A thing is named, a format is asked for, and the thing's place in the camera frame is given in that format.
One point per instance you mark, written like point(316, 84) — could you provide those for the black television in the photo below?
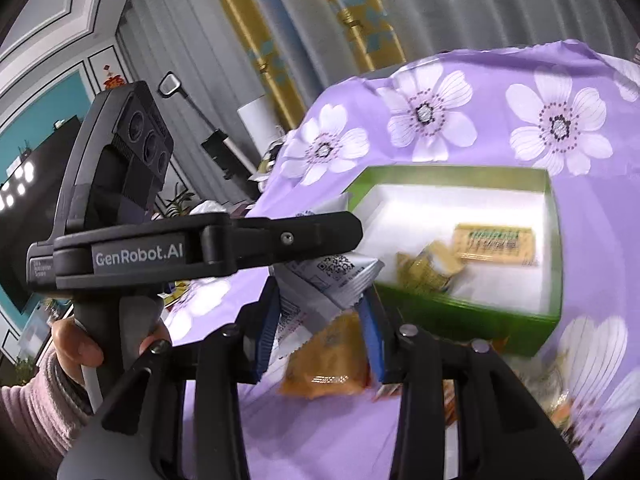
point(30, 230)

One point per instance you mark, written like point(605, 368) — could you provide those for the purple floral cloth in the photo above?
point(490, 150)

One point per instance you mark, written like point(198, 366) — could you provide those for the white blue print snack packet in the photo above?
point(325, 285)

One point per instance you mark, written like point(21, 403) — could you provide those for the pile of household clutter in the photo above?
point(270, 160)

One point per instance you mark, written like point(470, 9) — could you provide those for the white panel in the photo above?
point(257, 125)

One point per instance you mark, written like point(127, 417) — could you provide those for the orange panda print snack packet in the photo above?
point(325, 360)

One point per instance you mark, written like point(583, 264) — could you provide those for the person's left forearm pink sleeve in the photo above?
point(30, 410)

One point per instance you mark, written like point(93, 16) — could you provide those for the person's left hand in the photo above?
point(75, 345)

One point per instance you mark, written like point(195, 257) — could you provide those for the green cardboard box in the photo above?
point(475, 320)

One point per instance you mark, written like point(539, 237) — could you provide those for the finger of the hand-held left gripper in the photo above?
point(300, 240)

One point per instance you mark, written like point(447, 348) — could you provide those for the yellow patterned curtain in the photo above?
point(360, 15)

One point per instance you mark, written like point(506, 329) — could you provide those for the crumpled yellow snack packet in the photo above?
point(425, 270)

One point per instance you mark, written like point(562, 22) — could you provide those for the potted plant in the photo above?
point(177, 202)

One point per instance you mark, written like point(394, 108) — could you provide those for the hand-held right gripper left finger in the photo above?
point(265, 332)

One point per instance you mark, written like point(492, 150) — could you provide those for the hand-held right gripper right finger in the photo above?
point(372, 342)

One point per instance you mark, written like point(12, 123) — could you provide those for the grey curtain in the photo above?
point(200, 50)
point(475, 0)

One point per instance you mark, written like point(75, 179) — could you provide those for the stick vacuum cleaner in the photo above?
point(220, 140)

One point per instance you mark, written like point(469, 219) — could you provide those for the red white snack packet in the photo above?
point(450, 402)

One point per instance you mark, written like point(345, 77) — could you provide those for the red wall decoration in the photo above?
point(112, 79)

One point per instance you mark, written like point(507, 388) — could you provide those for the yellow flat snack packet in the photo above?
point(495, 247)

